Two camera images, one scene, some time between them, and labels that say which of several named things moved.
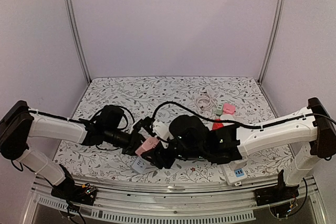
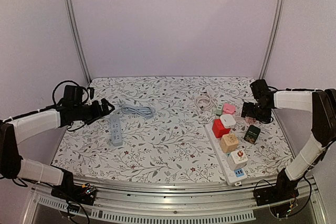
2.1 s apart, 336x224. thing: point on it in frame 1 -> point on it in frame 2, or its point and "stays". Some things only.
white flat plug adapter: [228, 117] stays
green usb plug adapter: [219, 111] stays
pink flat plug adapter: [229, 109] stays
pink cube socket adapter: [149, 144] -> [250, 120]
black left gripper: [136, 138] -> [98, 113]
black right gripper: [163, 156] -> [250, 109]
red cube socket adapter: [216, 126] stays
